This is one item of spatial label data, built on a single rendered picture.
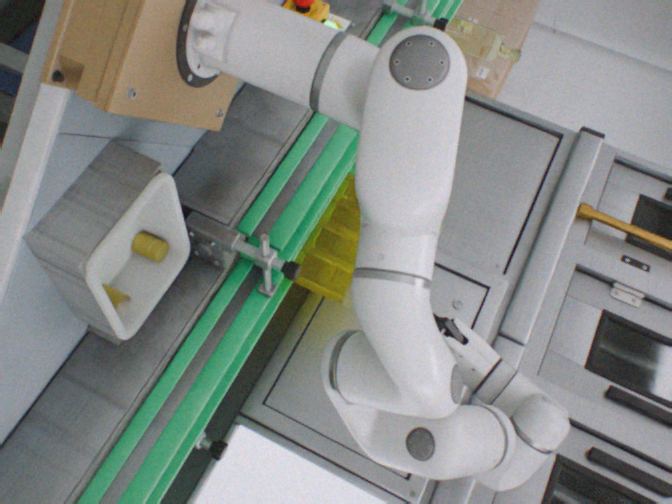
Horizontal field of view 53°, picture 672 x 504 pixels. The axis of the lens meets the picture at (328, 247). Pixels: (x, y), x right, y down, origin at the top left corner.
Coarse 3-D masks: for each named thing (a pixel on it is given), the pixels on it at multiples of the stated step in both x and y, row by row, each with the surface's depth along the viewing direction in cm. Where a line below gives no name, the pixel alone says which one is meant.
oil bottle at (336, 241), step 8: (320, 224) 118; (328, 224) 118; (312, 232) 117; (320, 232) 117; (328, 232) 117; (336, 232) 117; (344, 232) 117; (352, 232) 118; (312, 240) 116; (320, 240) 116; (328, 240) 116; (336, 240) 116; (344, 240) 116; (352, 240) 117; (320, 248) 116; (328, 248) 116; (336, 248) 116; (344, 248) 116; (352, 248) 116; (336, 256) 116; (344, 256) 115; (352, 256) 115; (352, 264) 115
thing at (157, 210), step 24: (144, 192) 82; (168, 192) 88; (144, 216) 97; (168, 216) 94; (120, 240) 96; (168, 240) 100; (96, 264) 78; (120, 264) 99; (144, 264) 101; (168, 264) 101; (96, 288) 80; (120, 288) 98; (144, 288) 99; (120, 312) 97; (144, 312) 97; (120, 336) 93
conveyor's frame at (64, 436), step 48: (336, 0) 129; (240, 96) 115; (240, 144) 110; (288, 144) 112; (192, 192) 105; (240, 192) 105; (192, 288) 107; (96, 336) 102; (144, 336) 102; (96, 384) 98; (144, 384) 99; (48, 432) 94; (96, 432) 95; (0, 480) 91; (48, 480) 91
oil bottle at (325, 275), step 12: (300, 252) 115; (312, 252) 115; (324, 252) 115; (312, 264) 114; (324, 264) 114; (336, 264) 114; (348, 264) 114; (300, 276) 115; (312, 276) 113; (324, 276) 113; (336, 276) 113; (348, 276) 113; (312, 288) 116; (324, 288) 114; (336, 288) 112; (348, 288) 112; (336, 300) 116; (348, 300) 113
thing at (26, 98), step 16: (48, 0) 79; (48, 16) 79; (48, 32) 79; (32, 48) 80; (32, 64) 80; (32, 80) 80; (32, 96) 81; (16, 112) 81; (16, 128) 82; (16, 144) 82; (0, 160) 83; (16, 160) 82; (0, 176) 83
